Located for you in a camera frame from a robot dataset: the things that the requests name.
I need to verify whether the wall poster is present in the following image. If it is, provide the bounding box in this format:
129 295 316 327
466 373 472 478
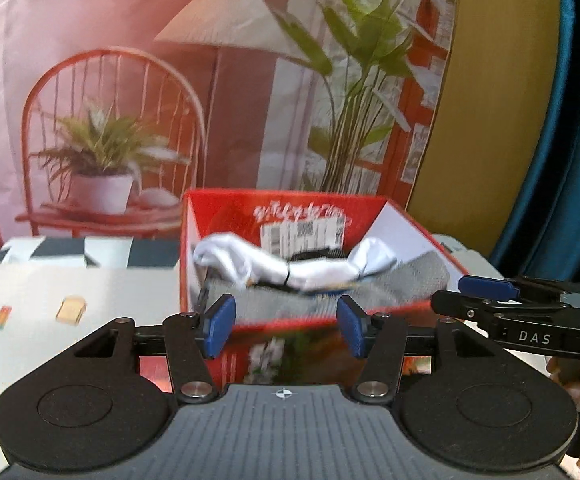
0 0 463 273

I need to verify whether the blue curtain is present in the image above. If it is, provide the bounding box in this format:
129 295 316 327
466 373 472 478
487 0 580 292

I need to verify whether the white toast print blanket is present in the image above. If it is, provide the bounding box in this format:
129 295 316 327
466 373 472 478
0 264 187 480

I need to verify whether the red cardboard box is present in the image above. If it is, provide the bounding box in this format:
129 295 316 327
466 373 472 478
179 189 471 386

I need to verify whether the black and white geometric cloth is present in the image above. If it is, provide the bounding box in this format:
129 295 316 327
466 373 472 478
0 236 182 271

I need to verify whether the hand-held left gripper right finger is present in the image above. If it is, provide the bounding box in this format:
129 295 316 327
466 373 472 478
336 295 503 405

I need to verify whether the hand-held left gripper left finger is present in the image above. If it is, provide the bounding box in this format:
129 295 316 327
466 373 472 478
72 294 237 405

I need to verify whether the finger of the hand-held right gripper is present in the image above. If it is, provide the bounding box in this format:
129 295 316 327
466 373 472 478
430 289 562 329
458 274 580 299

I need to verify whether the grey cloth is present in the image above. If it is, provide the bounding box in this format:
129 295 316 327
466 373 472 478
204 254 449 322

